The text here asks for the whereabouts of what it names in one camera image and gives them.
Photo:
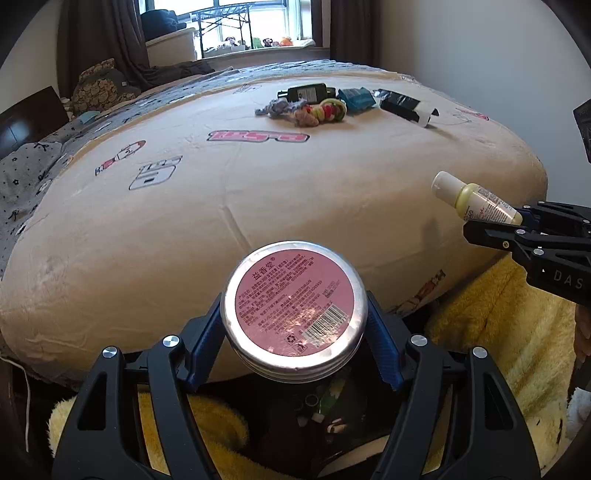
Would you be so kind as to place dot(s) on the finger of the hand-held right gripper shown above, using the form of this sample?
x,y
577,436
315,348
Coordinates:
x,y
496,235
528,216

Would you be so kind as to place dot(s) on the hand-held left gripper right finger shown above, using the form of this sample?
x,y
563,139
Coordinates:
x,y
383,341

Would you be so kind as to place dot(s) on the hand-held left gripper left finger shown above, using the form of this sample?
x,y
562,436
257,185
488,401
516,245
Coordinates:
x,y
205,341

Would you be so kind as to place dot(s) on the small yellow lotion bottle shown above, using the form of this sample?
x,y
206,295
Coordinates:
x,y
471,196

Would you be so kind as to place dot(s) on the round metal tin pink label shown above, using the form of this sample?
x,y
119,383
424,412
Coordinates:
x,y
295,304

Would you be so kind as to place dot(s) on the black tube white cap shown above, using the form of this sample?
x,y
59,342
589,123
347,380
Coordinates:
x,y
399,102

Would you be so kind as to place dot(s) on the teal packet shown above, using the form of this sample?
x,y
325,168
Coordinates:
x,y
356,98

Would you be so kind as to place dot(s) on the yellow fluffy blanket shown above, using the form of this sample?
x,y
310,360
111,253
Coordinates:
x,y
498,332

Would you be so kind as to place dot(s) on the beige printed bed sheet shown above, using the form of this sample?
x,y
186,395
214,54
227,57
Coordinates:
x,y
277,198

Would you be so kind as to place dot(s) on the grey printed pillow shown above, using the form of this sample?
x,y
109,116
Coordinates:
x,y
27,175

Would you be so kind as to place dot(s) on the dark brown curtain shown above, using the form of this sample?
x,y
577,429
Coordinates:
x,y
106,32
353,27

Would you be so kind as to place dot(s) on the small teal cloth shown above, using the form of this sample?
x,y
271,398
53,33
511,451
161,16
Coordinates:
x,y
87,117

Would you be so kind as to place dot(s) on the white windowsill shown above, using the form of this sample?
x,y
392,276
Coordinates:
x,y
304,46

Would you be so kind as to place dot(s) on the dark cloth pile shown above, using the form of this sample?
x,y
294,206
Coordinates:
x,y
180,71

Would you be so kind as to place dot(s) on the brown patterned plush cushion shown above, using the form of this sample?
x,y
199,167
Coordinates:
x,y
99,90

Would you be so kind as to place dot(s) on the dark wooden headboard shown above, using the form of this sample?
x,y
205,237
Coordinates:
x,y
27,122

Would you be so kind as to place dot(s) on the orange plush toy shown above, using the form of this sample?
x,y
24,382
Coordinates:
x,y
286,41

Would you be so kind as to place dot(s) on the white storage box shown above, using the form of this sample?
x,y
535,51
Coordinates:
x,y
173,48

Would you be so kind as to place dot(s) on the purple plush toy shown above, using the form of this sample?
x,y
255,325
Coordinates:
x,y
230,41

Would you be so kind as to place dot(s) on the window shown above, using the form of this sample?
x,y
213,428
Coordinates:
x,y
277,18

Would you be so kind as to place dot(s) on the dark folded clothes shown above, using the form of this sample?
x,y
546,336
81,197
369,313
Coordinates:
x,y
159,23

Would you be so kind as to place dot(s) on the black metal rack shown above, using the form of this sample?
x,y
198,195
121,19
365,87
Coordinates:
x,y
240,18

